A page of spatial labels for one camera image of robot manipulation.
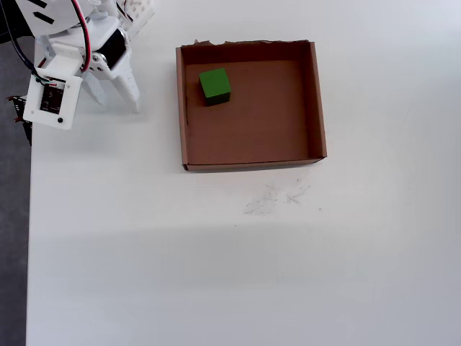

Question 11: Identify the white perforated plastic base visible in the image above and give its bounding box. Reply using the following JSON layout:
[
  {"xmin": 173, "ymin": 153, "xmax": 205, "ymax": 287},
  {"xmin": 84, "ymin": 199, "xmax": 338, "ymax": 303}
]
[{"xmin": 117, "ymin": 0, "xmax": 156, "ymax": 39}]

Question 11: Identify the green cube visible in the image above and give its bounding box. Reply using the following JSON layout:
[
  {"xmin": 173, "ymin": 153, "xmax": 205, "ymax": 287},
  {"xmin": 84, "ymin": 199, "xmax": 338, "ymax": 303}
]
[{"xmin": 198, "ymin": 67, "xmax": 232, "ymax": 108}]

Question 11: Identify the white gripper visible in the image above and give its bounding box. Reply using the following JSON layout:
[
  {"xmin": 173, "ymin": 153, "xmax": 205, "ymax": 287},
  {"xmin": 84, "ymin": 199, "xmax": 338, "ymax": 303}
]
[{"xmin": 35, "ymin": 15, "xmax": 142, "ymax": 115}]

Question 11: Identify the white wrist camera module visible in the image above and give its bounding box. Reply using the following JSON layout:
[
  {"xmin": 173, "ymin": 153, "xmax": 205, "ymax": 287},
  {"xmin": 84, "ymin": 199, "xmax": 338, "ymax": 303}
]
[{"xmin": 21, "ymin": 41, "xmax": 84, "ymax": 132}]

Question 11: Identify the brown cardboard box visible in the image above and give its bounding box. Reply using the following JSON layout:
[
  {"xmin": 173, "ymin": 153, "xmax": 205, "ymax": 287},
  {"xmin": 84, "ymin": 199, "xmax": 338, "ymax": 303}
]
[{"xmin": 175, "ymin": 38, "xmax": 328, "ymax": 174}]

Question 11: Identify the red black servo cable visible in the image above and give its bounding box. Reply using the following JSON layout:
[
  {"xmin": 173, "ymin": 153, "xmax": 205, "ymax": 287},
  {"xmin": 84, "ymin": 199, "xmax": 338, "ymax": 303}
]
[{"xmin": 70, "ymin": 0, "xmax": 91, "ymax": 72}]

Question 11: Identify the black board with brown pins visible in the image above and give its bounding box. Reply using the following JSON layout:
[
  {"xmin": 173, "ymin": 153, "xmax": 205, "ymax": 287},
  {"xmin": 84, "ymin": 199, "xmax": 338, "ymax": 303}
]
[{"xmin": 6, "ymin": 94, "xmax": 34, "ymax": 147}]

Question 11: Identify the black camera cable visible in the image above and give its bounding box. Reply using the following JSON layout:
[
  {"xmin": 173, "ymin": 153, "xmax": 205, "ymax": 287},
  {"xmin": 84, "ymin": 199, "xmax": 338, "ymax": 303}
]
[{"xmin": 0, "ymin": 3, "xmax": 46, "ymax": 81}]

